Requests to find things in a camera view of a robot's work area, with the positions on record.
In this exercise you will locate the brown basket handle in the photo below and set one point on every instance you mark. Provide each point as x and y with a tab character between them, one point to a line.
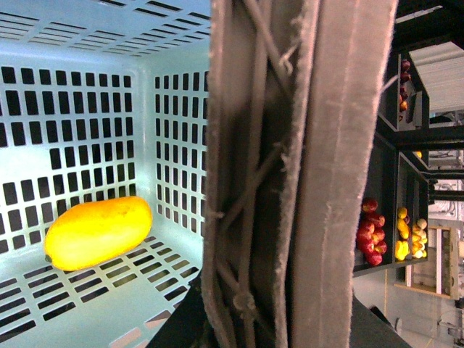
294	94

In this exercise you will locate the light blue plastic basket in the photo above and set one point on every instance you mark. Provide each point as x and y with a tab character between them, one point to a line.
100	100

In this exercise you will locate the yellow mango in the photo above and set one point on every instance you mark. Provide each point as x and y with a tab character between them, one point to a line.
91	233

